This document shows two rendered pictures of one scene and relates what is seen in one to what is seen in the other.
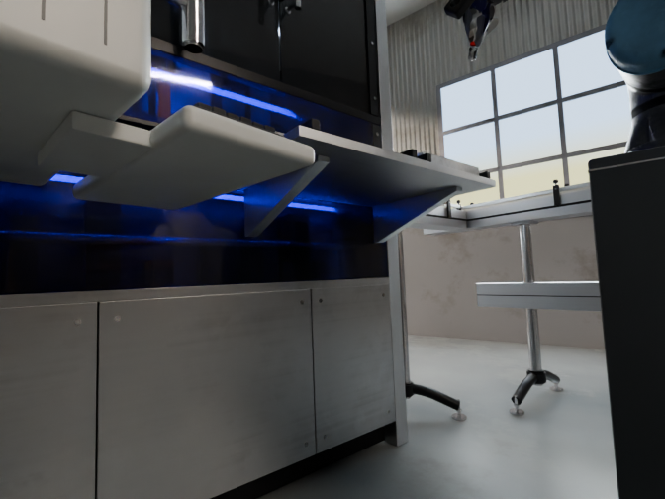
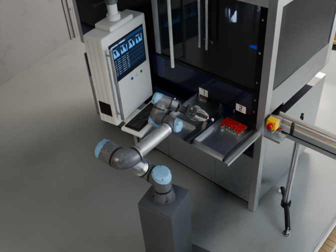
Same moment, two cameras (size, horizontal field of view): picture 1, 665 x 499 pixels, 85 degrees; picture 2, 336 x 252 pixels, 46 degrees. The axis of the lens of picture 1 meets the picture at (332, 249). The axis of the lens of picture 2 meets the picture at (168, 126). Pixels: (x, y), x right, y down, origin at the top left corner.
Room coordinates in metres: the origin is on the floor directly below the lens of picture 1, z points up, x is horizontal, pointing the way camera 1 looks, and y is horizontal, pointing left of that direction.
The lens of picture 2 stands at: (0.50, -2.27, 2.74)
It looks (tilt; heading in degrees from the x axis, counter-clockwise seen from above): 39 degrees down; 84
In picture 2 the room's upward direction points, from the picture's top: 5 degrees counter-clockwise
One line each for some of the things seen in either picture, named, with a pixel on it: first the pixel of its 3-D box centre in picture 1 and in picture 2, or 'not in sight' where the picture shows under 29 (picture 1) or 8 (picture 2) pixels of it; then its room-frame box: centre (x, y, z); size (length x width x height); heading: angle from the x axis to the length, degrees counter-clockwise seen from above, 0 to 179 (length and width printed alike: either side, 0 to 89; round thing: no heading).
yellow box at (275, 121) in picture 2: not in sight; (273, 122); (1.43, -0.28, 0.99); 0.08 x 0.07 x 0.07; 39
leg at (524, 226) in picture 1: (530, 301); not in sight; (1.74, -0.93, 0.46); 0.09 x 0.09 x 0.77; 39
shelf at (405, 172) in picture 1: (353, 185); (208, 126); (1.02, -0.07, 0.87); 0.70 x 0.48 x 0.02; 129
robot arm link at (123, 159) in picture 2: not in sight; (149, 143); (0.55, -0.64, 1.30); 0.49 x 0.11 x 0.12; 42
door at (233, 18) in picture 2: (332, 22); (235, 43); (1.21, -0.03, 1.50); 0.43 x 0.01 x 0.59; 129
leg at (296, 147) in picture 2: (400, 308); (291, 174); (1.63, -0.29, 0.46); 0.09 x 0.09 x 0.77; 39
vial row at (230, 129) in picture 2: not in sight; (230, 129); (1.16, -0.18, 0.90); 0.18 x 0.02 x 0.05; 129
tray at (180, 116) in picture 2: not in sight; (196, 110); (0.97, 0.11, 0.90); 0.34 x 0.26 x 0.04; 39
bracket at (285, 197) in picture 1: (281, 202); not in sight; (0.86, 0.12, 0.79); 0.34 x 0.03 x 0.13; 39
